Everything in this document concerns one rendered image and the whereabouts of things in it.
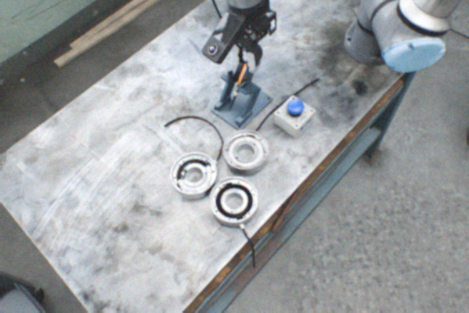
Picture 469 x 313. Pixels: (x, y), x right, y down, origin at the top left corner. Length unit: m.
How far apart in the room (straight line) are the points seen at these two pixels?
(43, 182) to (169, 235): 0.34
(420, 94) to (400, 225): 0.69
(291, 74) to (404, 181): 0.96
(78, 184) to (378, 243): 1.20
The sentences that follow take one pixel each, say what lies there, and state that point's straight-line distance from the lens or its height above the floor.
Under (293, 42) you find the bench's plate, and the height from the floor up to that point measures 0.80.
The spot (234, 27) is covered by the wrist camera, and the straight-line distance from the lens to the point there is 0.81.
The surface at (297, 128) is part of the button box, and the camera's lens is 0.95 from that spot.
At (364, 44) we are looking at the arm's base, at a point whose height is 0.85.
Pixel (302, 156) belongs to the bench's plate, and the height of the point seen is 0.80.
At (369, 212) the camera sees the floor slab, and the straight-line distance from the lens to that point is 1.81.
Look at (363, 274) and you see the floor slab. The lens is 1.73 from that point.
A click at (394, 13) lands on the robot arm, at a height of 1.03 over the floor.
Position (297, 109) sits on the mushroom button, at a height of 0.87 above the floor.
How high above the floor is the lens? 1.64
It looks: 59 degrees down
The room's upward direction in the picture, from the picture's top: 8 degrees counter-clockwise
